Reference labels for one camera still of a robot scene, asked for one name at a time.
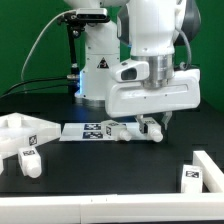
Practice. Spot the white paper with markers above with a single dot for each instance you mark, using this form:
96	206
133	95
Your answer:
92	132

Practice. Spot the white L-shaped obstacle wall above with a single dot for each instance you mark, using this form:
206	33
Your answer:
123	208

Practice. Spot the black camera on stand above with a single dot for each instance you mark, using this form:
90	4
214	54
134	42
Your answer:
85	15

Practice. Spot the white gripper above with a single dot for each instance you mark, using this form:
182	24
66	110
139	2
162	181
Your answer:
126	95

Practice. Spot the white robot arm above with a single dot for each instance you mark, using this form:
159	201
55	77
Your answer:
129	49

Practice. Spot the white square tabletop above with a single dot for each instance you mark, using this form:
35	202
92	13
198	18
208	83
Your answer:
19	130

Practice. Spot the black camera stand pole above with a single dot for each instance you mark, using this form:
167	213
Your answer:
73	34

